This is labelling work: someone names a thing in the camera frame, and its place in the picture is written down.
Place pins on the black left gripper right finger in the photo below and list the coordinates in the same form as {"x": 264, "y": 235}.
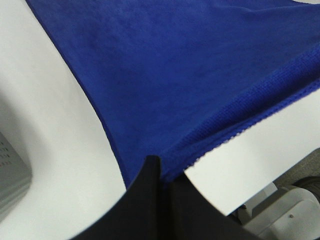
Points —
{"x": 187, "y": 215}

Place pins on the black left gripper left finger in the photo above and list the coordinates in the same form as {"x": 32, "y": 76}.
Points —
{"x": 135, "y": 215}

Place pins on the blue microfibre towel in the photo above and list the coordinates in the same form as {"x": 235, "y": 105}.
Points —
{"x": 178, "y": 78}

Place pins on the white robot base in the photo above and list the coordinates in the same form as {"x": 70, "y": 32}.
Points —
{"x": 290, "y": 212}

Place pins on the grey perforated plastic basket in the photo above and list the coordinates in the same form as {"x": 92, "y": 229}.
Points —
{"x": 15, "y": 178}

